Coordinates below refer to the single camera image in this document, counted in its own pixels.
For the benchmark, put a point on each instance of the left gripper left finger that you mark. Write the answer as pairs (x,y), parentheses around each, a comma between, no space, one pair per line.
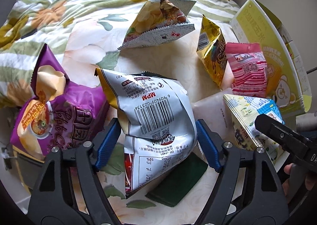
(53,198)

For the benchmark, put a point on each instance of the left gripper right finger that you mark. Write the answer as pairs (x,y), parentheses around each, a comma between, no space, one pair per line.
(247,189)

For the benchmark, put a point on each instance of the blue white snack bag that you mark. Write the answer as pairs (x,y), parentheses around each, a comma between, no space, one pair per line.
(244,111)

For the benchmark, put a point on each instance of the purple chip bag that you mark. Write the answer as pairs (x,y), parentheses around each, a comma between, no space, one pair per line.
(60,114)

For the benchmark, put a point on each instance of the dark green snack packet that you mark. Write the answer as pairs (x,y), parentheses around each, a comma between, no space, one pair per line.
(178,183)

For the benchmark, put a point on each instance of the white translucent snack packet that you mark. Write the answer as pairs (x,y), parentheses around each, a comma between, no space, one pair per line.
(214,111)

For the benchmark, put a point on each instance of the pink striped snack bag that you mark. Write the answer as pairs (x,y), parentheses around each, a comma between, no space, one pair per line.
(248,66)

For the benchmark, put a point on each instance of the yellow chocolate snack bag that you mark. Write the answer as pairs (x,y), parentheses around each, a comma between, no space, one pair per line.
(211,50)

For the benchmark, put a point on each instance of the silver barcode snack bag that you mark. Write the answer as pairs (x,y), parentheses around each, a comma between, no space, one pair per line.
(156,117)

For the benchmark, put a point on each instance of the silver chip bag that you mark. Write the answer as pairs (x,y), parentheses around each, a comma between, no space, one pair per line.
(159,22)

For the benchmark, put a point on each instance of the person's right hand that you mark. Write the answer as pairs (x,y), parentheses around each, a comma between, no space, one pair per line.
(310,181)

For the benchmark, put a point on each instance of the green cardboard box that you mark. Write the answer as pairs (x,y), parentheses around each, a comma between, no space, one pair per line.
(288,83)

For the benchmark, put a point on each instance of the floral bed quilt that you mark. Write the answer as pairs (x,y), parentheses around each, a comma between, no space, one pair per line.
(33,23)

